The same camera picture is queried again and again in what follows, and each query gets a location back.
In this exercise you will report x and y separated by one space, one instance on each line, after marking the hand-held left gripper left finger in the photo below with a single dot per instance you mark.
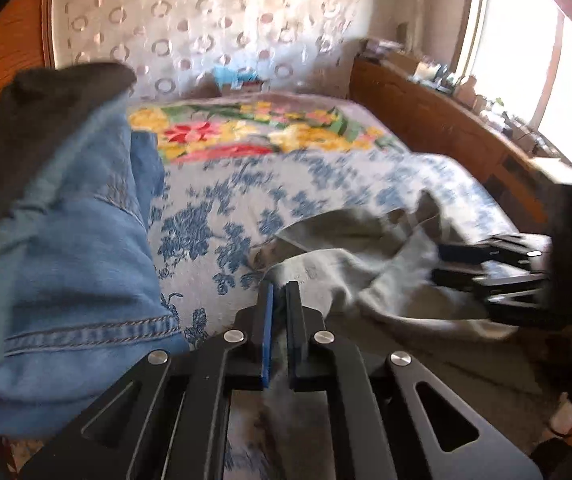
266 332

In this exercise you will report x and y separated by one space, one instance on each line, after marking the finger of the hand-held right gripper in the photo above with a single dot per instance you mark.
506 292
496 250

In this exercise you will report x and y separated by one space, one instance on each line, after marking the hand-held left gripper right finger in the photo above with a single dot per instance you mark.
293 332

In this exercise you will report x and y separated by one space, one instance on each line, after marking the grey pants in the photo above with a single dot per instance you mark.
366 280

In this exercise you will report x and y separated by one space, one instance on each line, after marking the blue floral white bedspread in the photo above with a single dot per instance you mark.
205 220

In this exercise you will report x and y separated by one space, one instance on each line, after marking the wooden sideboard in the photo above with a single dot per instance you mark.
441 125

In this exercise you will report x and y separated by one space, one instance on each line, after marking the white and orange object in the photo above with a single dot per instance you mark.
566 417

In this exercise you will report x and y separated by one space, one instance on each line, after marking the row of small sideboard items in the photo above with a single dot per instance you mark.
466 87

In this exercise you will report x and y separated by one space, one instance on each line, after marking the colourful flower blanket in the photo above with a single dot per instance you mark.
266 130

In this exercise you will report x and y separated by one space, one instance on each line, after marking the window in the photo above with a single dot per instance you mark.
516 35

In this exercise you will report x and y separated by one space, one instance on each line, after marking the blue jeans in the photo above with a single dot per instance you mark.
65 260

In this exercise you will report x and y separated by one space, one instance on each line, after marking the pale floral curtain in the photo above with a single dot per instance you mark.
438 10

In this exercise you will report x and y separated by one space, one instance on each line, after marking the blue printed box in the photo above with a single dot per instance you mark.
228 77

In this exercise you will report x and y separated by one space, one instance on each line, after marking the sheer curtain with circles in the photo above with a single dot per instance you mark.
190 20

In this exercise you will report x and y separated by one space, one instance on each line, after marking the wooden slatted wardrobe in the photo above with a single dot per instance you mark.
10 35

